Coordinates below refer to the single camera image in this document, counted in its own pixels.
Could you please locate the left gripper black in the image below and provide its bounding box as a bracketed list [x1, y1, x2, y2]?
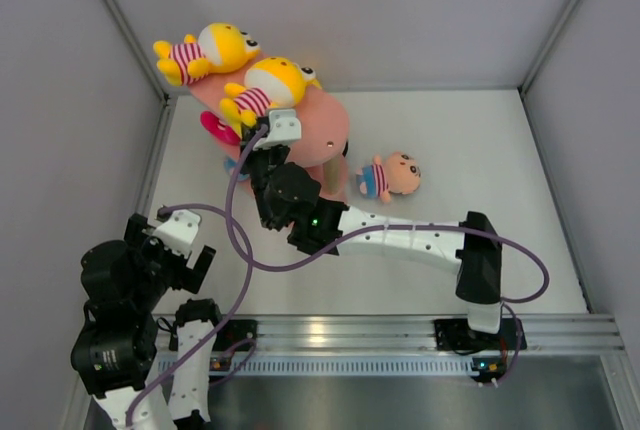
[125, 214, 213, 311]

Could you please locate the blue plush under shelf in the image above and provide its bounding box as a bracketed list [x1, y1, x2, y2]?
[223, 157, 249, 182]

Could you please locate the pink three-tier wooden shelf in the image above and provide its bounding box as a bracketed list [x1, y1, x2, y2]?
[191, 51, 350, 201]

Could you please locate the purple cable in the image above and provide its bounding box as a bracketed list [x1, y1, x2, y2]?
[124, 204, 254, 429]
[225, 122, 551, 389]

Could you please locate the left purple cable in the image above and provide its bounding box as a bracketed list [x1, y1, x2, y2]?
[124, 204, 254, 429]

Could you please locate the peach-faced boy plush doll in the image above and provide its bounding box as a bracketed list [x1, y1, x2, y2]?
[355, 152, 421, 203]

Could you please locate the yellow plush striped shirt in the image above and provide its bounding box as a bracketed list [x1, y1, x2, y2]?
[219, 57, 321, 136]

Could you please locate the aluminium front rail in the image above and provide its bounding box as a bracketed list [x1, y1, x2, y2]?
[246, 314, 625, 355]

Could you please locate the pink plush striped shirt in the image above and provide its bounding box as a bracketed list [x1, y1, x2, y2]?
[200, 111, 240, 146]

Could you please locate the large yellow plush on shelf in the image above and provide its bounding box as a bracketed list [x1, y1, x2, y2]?
[153, 22, 261, 87]

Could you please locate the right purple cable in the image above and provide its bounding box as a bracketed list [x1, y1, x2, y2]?
[225, 122, 551, 389]

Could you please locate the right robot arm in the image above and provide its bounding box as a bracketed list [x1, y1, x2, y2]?
[243, 145, 504, 347]

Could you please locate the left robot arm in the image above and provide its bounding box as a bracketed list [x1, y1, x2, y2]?
[70, 210, 226, 429]

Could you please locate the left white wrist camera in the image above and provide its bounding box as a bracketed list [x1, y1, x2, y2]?
[151, 210, 201, 259]

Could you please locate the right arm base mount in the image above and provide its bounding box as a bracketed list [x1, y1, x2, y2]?
[433, 318, 527, 355]

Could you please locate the slotted grey cable duct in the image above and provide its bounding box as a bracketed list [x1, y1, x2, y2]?
[154, 353, 481, 377]

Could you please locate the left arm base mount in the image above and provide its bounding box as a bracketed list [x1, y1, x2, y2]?
[213, 319, 258, 352]

